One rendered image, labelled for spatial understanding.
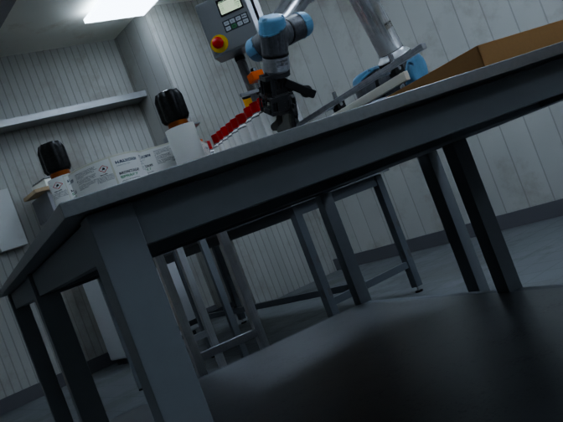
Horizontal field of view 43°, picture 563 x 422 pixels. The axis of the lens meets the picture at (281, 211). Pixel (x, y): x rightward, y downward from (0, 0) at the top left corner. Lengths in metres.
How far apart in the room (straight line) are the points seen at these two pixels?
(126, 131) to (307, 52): 1.97
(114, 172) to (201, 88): 5.21
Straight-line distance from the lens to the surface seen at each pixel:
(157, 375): 0.94
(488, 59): 1.27
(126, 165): 1.94
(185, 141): 2.08
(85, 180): 1.94
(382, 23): 2.40
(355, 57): 6.55
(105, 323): 6.52
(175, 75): 7.01
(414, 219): 6.50
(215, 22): 2.47
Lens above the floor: 0.72
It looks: level
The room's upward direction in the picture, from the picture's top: 21 degrees counter-clockwise
